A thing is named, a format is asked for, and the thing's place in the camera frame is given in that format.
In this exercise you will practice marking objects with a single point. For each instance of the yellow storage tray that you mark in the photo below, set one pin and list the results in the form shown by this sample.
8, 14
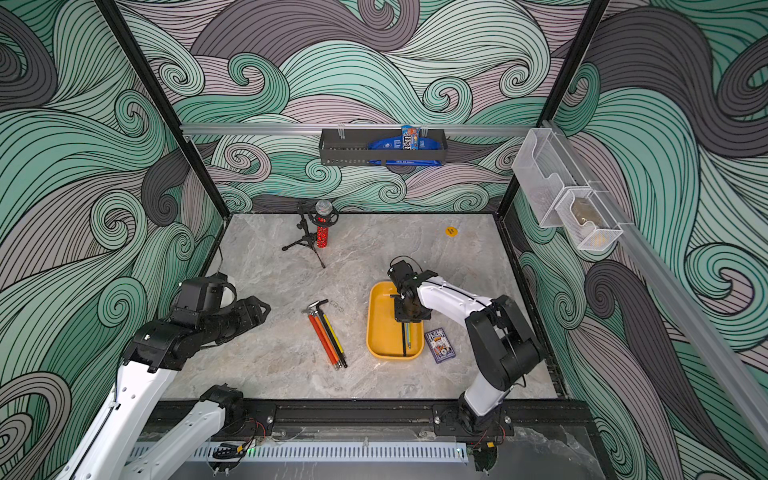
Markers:
383, 337

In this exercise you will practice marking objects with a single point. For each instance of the aluminium wall rail back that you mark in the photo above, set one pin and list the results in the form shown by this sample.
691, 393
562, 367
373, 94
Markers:
302, 129

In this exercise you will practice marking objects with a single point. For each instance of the aluminium wall rail right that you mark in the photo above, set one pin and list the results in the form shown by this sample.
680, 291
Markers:
745, 393

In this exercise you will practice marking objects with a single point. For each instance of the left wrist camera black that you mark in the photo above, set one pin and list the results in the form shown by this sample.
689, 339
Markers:
200, 296

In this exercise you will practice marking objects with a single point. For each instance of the clear wall bin large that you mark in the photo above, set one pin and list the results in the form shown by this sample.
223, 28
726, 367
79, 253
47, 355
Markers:
546, 168

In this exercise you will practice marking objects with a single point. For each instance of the blue snack package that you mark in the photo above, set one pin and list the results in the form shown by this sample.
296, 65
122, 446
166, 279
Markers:
409, 139

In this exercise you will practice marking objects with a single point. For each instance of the black corner frame post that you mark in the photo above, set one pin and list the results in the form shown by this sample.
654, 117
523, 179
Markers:
139, 62
530, 90

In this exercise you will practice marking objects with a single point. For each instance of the black corner frame post left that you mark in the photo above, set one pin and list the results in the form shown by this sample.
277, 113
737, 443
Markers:
139, 62

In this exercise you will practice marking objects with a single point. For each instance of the white slotted cable duct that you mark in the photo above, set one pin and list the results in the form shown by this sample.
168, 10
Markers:
338, 451

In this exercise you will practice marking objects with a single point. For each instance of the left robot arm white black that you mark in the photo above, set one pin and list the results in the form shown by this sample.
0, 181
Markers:
149, 365

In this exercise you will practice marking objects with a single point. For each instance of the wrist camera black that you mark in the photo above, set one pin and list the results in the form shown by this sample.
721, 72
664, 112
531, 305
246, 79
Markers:
200, 296
400, 271

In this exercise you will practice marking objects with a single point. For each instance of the playing card box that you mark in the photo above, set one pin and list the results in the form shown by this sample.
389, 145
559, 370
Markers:
439, 345

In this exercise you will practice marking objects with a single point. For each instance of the yellow handled hex key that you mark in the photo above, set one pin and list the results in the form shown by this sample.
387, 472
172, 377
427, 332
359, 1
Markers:
335, 338

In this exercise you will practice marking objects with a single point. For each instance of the black tripod microphone stand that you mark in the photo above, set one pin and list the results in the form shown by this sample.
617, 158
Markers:
307, 224

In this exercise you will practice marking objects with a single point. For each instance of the red handled hex key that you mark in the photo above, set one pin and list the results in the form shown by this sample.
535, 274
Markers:
324, 339

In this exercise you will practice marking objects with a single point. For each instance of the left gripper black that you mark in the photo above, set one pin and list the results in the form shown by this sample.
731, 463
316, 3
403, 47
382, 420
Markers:
250, 315

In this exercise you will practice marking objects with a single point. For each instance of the red silver microphone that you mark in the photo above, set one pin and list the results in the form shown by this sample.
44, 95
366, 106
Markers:
324, 213

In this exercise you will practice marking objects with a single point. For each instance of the black corner frame post right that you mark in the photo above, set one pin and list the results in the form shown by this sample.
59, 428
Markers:
530, 90

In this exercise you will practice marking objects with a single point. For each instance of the clear wall bin small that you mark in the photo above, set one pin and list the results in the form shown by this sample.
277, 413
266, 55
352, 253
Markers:
588, 222

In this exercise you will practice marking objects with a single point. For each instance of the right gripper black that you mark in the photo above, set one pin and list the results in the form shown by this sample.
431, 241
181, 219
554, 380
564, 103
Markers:
404, 313

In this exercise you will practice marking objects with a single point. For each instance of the black wall basket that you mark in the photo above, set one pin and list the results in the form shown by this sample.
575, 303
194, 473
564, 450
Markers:
351, 149

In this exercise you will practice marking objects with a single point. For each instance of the thin black hex key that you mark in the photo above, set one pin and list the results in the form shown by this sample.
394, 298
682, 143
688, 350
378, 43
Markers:
331, 339

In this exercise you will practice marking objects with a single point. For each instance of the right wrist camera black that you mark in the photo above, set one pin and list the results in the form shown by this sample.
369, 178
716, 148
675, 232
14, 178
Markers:
400, 271

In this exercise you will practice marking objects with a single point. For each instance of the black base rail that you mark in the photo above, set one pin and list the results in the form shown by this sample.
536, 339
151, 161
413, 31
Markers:
285, 419

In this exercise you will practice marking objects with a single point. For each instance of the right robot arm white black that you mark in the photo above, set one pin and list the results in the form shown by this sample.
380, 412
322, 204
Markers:
504, 345

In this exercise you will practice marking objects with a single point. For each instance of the aluminium wall rail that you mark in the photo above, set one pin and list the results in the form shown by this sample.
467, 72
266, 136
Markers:
302, 129
745, 393

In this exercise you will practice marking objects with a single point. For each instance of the orange handled hex key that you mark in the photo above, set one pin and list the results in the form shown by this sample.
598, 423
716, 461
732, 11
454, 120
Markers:
314, 308

